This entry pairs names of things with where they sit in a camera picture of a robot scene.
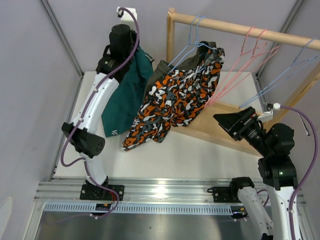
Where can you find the camouflage patterned shorts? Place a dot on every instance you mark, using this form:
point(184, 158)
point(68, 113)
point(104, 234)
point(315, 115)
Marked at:
point(174, 101)

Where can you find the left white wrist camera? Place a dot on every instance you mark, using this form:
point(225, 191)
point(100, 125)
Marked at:
point(126, 18)

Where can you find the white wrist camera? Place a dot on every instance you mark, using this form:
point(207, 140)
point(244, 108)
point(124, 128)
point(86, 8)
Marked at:
point(126, 18)
point(269, 113)

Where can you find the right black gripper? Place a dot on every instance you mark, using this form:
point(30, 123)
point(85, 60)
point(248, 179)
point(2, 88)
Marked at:
point(231, 121)

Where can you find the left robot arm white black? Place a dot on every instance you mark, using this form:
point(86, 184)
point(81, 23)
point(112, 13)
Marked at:
point(81, 132)

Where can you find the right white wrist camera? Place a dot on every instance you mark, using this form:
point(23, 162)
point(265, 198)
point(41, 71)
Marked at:
point(269, 113)

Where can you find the aluminium mounting rail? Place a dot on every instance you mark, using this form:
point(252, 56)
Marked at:
point(151, 191)

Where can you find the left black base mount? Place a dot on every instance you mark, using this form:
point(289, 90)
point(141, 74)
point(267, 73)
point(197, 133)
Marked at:
point(95, 193)

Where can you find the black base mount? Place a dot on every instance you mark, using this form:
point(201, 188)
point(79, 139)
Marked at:
point(223, 194)
point(95, 193)

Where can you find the olive grey shorts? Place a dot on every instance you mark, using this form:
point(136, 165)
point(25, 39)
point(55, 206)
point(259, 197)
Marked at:
point(164, 68)

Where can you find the wooden clothes rack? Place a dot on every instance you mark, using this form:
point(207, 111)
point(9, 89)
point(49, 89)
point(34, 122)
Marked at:
point(229, 101)

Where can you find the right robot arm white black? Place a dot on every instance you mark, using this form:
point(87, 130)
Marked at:
point(276, 169)

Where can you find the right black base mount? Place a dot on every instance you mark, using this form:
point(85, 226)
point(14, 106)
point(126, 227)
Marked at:
point(223, 194)

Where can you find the slotted cable duct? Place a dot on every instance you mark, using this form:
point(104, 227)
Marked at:
point(184, 209)

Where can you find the teal shorts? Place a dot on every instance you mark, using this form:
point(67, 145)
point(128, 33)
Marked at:
point(123, 105)

